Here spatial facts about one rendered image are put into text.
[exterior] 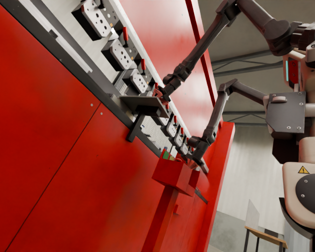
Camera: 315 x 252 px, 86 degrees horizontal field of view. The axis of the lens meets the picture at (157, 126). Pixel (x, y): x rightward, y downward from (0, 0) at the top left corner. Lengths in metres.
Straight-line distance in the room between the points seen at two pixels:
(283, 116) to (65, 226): 0.87
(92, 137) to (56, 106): 0.19
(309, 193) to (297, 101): 0.29
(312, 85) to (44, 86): 0.89
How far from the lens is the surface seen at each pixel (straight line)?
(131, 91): 1.10
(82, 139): 0.73
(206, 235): 2.84
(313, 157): 0.64
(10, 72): 0.63
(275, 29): 0.80
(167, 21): 1.48
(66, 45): 0.85
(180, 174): 0.88
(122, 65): 1.01
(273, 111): 0.70
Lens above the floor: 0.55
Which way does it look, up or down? 23 degrees up
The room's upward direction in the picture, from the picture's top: 24 degrees clockwise
